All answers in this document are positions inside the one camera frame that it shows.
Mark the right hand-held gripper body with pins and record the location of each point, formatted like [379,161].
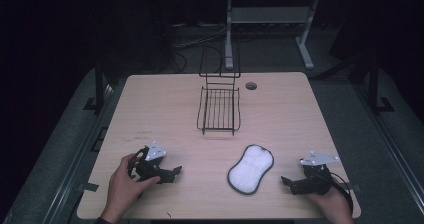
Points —
[316,179]

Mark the black metal post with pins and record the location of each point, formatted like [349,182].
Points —
[374,87]
[99,84]

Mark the white metal stand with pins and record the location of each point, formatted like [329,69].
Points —
[266,15]

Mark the person's right hand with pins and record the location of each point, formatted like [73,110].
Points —
[330,207]

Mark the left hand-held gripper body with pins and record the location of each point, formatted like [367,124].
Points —
[148,170]

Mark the person's left hand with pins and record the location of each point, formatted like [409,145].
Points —
[121,190]

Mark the grey table grommet hole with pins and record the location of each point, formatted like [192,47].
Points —
[251,86]

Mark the white sponge with dark border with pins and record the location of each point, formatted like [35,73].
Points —
[250,170]

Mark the grey table bracket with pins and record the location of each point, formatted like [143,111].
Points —
[88,187]
[354,187]

